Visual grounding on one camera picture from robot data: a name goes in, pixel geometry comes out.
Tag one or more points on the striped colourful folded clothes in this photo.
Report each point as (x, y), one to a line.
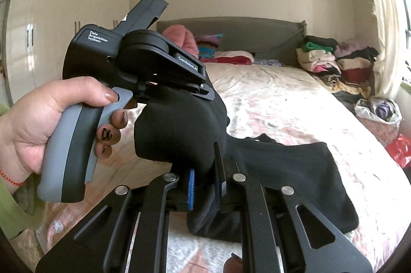
(207, 45)

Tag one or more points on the folded clothes stack left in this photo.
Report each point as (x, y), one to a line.
(316, 55)

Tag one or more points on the pink quilt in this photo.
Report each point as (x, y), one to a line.
(182, 37)

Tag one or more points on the basket with purple clothes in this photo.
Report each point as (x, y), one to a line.
(382, 117)

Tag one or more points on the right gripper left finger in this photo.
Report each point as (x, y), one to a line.
(126, 232)

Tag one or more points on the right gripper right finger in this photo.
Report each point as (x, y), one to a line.
(281, 231)

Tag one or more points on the red plastic bag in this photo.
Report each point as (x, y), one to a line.
(400, 151)

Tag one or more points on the cream window curtain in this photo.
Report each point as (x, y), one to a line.
(390, 66)

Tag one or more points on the person left hand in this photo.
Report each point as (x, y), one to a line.
(29, 123)

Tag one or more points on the peach white chenille bedspread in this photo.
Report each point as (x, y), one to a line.
(291, 107)

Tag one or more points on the green sleeve left forearm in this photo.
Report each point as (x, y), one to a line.
(21, 208)

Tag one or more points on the grey bed headboard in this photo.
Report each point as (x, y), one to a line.
(264, 38)

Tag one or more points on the black printed t-shirt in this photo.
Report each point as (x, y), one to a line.
(182, 129)

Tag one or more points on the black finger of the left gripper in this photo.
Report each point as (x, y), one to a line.
(202, 91)

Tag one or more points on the red white folded clothes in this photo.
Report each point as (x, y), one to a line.
(236, 57)

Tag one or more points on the cream built-in wardrobe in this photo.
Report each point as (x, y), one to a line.
(38, 33)

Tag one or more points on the folded clothes stack right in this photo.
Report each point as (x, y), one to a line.
(353, 79)

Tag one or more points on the folded clothes stack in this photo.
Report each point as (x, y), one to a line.
(316, 55)
(353, 79)

